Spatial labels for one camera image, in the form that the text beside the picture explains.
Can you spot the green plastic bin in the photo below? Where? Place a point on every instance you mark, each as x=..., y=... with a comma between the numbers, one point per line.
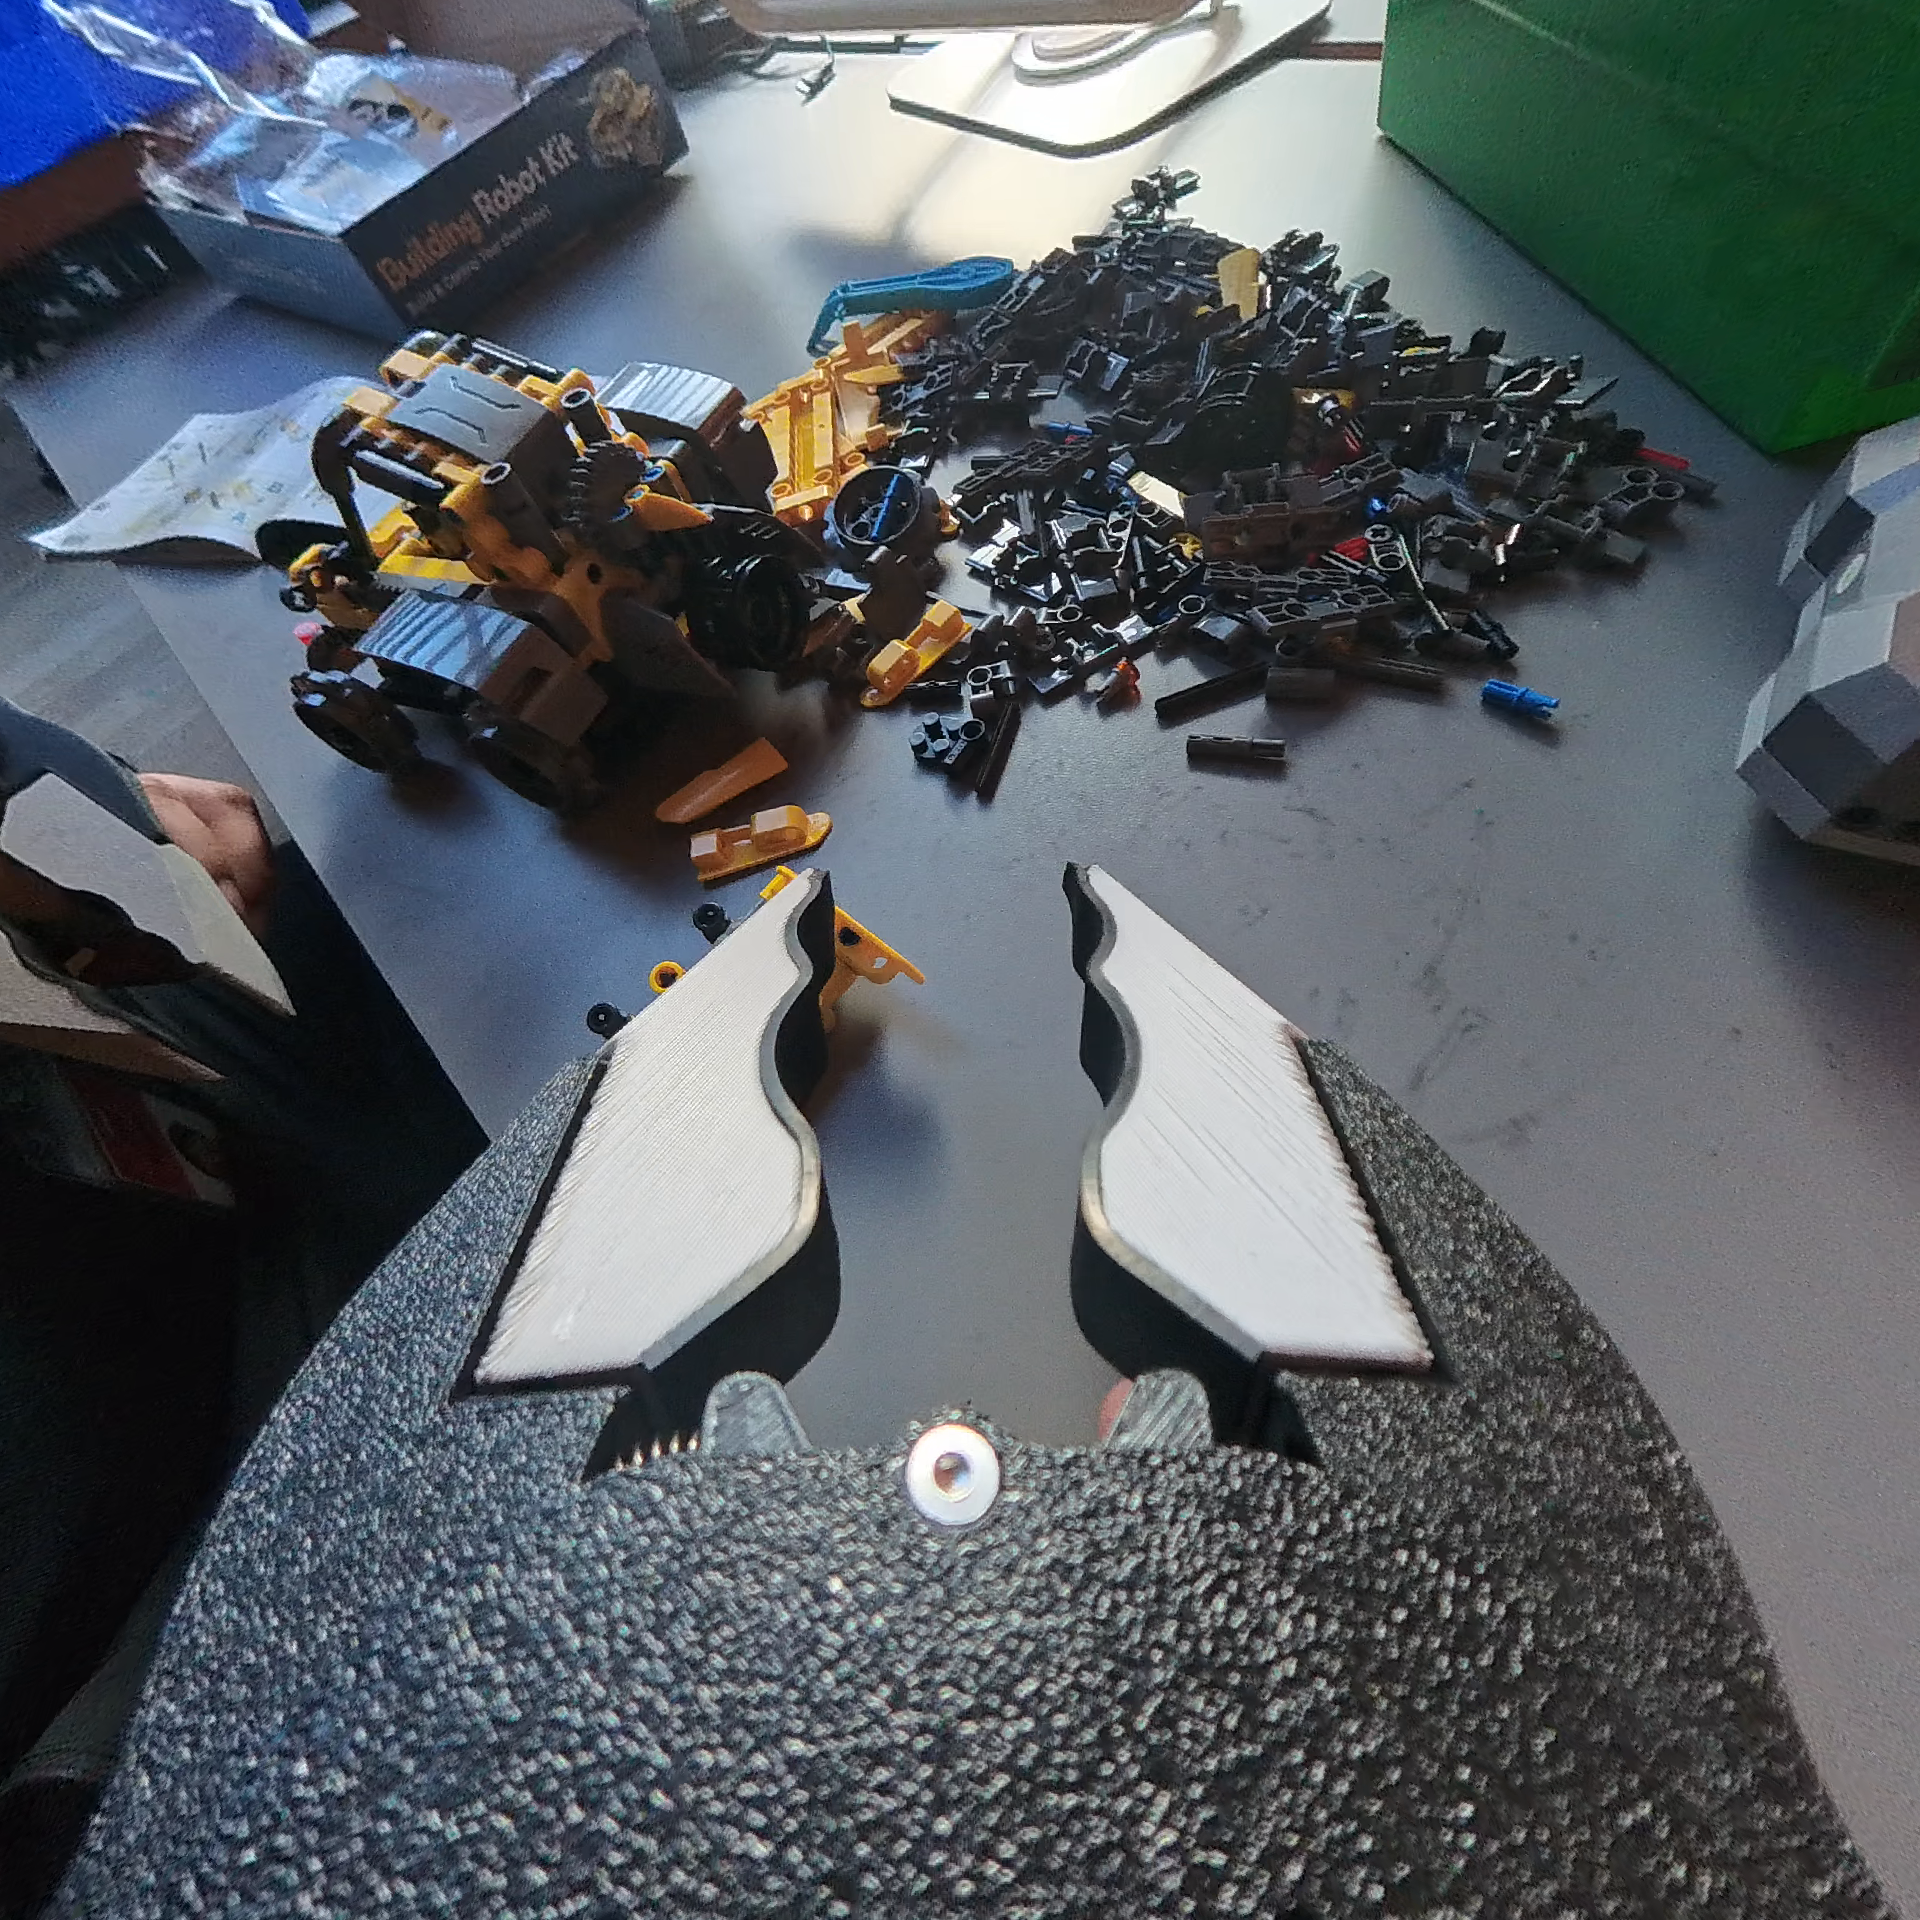
x=1649, y=195

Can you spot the pile of black toy bricks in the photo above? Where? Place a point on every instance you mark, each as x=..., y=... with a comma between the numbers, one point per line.
x=1275, y=479

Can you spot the yellow black toy brick vehicle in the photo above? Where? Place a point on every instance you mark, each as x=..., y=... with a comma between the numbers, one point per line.
x=510, y=570

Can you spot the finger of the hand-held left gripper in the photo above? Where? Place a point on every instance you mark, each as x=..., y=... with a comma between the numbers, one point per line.
x=77, y=1013
x=104, y=840

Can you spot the clear plastic bag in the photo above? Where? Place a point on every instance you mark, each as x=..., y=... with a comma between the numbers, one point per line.
x=302, y=118

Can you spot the paper instruction booklet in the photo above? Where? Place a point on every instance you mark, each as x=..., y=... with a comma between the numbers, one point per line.
x=194, y=464

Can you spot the yellow toy wedge panel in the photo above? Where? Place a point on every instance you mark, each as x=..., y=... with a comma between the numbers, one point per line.
x=727, y=780
x=918, y=652
x=759, y=847

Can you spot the toy kit cardboard box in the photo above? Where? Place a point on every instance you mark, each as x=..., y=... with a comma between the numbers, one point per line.
x=496, y=211

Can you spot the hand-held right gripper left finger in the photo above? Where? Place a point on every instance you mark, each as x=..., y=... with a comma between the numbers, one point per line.
x=676, y=1185

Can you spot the blue toy pin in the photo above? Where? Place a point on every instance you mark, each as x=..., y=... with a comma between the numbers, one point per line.
x=1518, y=695

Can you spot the grey toy brick block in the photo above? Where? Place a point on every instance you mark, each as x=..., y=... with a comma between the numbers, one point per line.
x=1847, y=675

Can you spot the black toy wheel rim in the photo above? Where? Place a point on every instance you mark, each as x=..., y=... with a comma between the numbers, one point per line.
x=883, y=506

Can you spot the monitor showing building instructions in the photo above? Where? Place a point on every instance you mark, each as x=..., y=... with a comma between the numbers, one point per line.
x=1111, y=76

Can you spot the person's left hand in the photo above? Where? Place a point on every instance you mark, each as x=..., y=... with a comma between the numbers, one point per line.
x=227, y=856

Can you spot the blue plastic bag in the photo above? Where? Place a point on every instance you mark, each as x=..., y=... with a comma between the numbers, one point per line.
x=119, y=76

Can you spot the teal brick separator tool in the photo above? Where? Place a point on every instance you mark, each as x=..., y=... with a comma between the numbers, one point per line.
x=901, y=293

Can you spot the yellow toy frame piece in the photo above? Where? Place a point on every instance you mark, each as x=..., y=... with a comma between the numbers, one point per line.
x=842, y=405

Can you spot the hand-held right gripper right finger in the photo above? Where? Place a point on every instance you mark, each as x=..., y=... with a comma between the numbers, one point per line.
x=1246, y=1185

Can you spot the yellow toy brick assembly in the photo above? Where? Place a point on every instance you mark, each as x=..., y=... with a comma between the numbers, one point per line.
x=864, y=958

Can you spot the black toy pin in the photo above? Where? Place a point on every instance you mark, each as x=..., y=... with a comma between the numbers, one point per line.
x=1236, y=748

